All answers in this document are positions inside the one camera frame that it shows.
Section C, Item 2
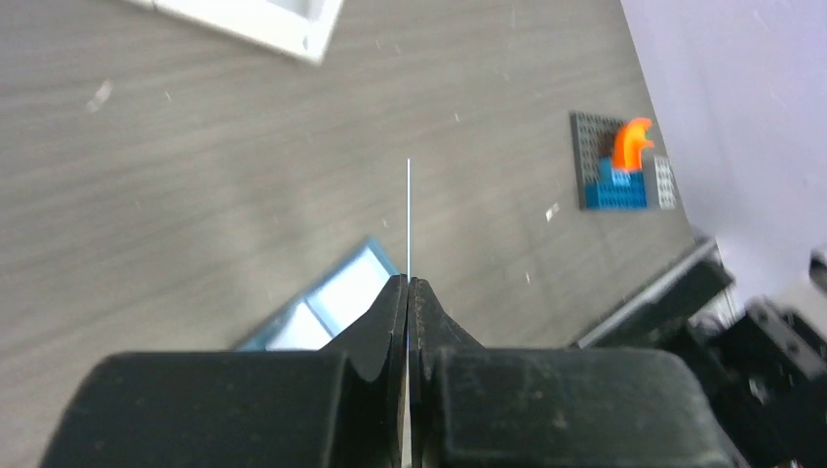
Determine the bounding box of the blue leather card holder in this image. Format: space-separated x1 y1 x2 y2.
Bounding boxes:
235 237 400 351

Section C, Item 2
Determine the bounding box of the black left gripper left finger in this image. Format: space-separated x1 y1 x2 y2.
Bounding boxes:
41 275 408 467

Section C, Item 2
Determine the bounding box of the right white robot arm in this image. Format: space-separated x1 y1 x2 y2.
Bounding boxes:
665 250 826 467

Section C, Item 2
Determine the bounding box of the orange toy brick arch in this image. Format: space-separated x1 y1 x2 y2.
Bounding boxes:
611 117 654 173

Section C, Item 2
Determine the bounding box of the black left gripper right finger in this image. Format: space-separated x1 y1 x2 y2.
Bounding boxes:
409 278 734 467

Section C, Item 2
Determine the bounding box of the white divided plastic bin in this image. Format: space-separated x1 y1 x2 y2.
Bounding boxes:
132 0 344 65

